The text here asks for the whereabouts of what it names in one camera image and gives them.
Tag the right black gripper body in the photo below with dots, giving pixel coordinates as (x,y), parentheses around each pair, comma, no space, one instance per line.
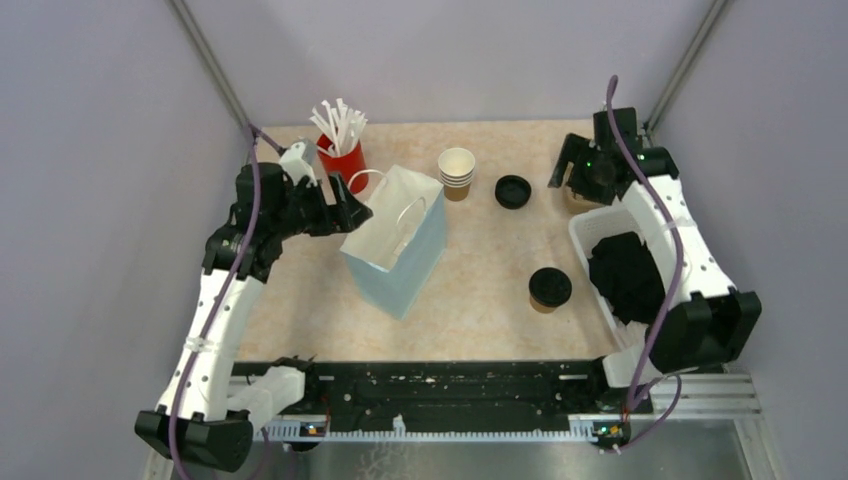
(586,180)

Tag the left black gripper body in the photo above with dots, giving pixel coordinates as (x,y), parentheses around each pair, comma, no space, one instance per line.
(306,210)

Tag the brown cardboard cup carrier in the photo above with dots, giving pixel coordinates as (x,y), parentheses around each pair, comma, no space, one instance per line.
(580,199)

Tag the light blue paper bag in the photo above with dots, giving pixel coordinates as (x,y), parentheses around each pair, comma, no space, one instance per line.
(392,255)

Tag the black plastic cup lid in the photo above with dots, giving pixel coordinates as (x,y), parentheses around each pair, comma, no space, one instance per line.
(550,287)

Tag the brown paper coffee cup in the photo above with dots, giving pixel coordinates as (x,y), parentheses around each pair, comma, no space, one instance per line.
(541,307)

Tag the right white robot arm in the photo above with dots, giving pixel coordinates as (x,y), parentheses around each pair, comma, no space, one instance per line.
(669,304)

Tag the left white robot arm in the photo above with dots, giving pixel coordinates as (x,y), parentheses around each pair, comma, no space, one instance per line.
(196,420)

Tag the red straw holder cup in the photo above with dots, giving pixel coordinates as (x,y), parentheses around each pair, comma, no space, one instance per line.
(347,165)

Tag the white plastic basket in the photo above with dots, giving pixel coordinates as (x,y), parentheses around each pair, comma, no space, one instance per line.
(700,326)

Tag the stack of black lids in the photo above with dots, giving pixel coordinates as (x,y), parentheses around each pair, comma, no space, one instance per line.
(512,192)

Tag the white wrapped straws bundle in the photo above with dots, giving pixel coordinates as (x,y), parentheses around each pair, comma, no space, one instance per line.
(341,124)

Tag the black cloth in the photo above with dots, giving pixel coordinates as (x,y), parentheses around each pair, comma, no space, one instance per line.
(624,272)

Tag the stack of paper cups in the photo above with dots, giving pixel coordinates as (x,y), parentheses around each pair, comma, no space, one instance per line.
(456,170)

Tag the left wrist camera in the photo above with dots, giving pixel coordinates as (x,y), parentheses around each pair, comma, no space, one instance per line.
(297,162)

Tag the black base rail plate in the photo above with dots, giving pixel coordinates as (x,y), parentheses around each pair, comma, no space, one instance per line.
(456,396)

